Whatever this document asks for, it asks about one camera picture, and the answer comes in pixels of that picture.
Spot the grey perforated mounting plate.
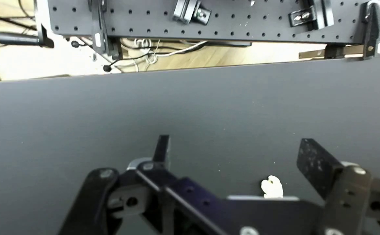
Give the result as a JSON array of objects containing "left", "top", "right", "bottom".
[{"left": 44, "top": 0, "right": 380, "bottom": 46}]

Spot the black vertical support post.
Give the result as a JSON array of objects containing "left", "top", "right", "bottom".
[{"left": 88, "top": 0, "right": 121, "bottom": 63}]

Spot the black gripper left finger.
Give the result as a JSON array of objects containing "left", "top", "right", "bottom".
[{"left": 57, "top": 134, "right": 180, "bottom": 235}]

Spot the thin black cable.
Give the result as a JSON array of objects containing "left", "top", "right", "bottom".
[{"left": 0, "top": 0, "right": 39, "bottom": 33}]

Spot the brown wooden strip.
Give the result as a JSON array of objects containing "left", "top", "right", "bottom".
[{"left": 297, "top": 44, "right": 366, "bottom": 60}]

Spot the white bunny toy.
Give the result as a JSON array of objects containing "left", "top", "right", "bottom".
[{"left": 259, "top": 174, "right": 284, "bottom": 200}]

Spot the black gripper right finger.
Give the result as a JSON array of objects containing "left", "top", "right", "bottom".
[{"left": 296, "top": 137, "right": 380, "bottom": 235}]

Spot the black clamp with silver bolt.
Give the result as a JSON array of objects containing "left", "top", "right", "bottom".
[{"left": 361, "top": 0, "right": 380, "bottom": 60}]

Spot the white cable bundle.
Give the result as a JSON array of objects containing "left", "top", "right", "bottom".
[{"left": 120, "top": 38, "right": 210, "bottom": 71}]

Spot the black angled bracket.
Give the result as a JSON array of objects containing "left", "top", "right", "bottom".
[
  {"left": 288, "top": 0, "right": 335, "bottom": 31},
  {"left": 172, "top": 0, "right": 211, "bottom": 26}
]

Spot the black cylindrical handle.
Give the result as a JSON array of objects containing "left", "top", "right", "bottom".
[{"left": 0, "top": 30, "right": 54, "bottom": 50}]

